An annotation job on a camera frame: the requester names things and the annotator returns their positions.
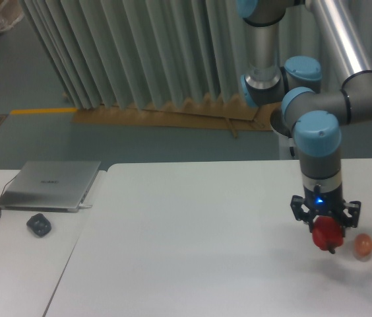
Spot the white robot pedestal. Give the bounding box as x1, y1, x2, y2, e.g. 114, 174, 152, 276
270, 108, 298, 160

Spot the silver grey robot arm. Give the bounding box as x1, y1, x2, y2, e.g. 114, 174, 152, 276
236, 1, 372, 236

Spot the red bell pepper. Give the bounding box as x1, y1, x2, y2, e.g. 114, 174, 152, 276
311, 216, 344, 254

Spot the brown cardboard sheet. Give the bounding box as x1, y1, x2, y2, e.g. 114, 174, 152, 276
72, 94, 280, 138

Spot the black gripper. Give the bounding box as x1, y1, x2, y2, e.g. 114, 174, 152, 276
290, 185, 361, 238

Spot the brown egg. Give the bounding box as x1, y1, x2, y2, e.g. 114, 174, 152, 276
354, 233, 372, 258

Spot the white usb cable plug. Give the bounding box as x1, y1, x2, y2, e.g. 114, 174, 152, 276
78, 204, 93, 209

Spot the grey pleated curtain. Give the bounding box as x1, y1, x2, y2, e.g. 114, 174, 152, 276
17, 0, 292, 112

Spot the black round controller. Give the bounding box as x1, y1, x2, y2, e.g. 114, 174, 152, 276
26, 213, 52, 238

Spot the silver closed laptop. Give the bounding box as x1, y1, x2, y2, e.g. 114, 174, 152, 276
0, 160, 101, 212

